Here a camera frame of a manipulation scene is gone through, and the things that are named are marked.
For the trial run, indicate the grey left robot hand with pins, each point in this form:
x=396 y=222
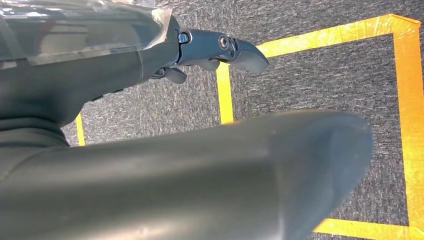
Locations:
x=66 y=76

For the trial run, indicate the yellow floor tape marking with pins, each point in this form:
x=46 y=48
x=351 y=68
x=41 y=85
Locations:
x=410 y=116

